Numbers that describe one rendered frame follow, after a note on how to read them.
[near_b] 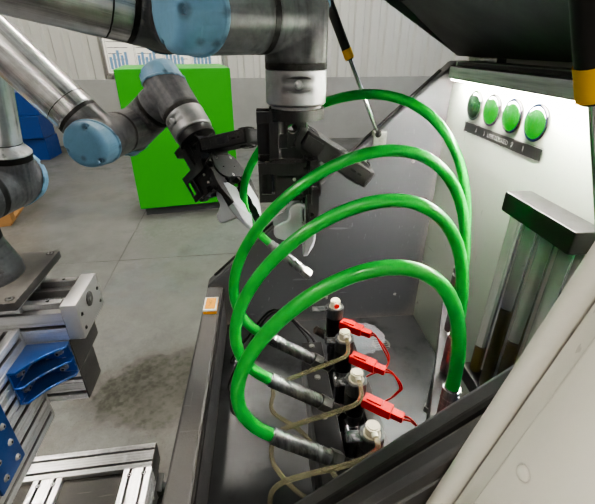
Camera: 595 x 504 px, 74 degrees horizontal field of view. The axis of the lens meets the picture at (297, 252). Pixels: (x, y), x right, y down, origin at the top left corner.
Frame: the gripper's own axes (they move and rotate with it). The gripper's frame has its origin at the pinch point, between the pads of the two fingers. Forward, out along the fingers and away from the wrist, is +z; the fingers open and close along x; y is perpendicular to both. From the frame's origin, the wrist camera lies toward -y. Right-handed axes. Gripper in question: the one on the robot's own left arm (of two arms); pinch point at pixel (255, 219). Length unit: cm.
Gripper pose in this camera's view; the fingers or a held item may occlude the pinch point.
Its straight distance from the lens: 71.1
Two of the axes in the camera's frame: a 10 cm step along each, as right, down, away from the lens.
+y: -7.0, 4.8, 5.3
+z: 5.1, 8.5, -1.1
